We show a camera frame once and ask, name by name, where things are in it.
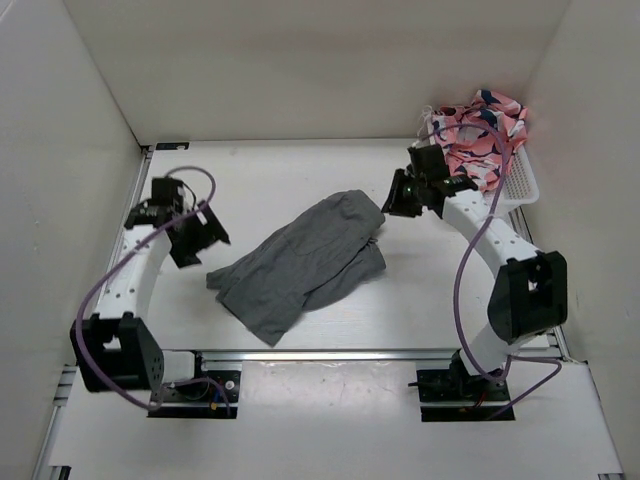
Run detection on black label sticker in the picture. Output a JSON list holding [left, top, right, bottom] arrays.
[[155, 142, 190, 151]]

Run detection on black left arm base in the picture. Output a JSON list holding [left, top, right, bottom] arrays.
[[147, 362, 242, 420]]

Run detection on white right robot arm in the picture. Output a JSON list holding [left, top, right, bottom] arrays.
[[398, 145, 568, 400]]

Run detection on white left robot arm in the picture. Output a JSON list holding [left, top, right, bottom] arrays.
[[70, 168, 386, 412]]

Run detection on white plastic basket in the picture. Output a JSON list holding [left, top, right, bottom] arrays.
[[427, 124, 541, 207]]

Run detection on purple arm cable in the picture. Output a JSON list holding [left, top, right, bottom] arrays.
[[418, 122, 564, 420], [74, 166, 236, 419]]

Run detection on grey shorts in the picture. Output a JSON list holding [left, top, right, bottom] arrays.
[[206, 190, 386, 347]]

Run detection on pink patterned shorts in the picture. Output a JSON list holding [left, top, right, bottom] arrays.
[[429, 89, 528, 192]]

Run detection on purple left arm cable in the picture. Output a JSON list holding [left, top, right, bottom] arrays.
[[74, 166, 236, 419]]

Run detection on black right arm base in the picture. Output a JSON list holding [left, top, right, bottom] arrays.
[[407, 367, 515, 423]]

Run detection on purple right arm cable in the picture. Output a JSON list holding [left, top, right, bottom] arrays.
[[418, 122, 564, 420]]

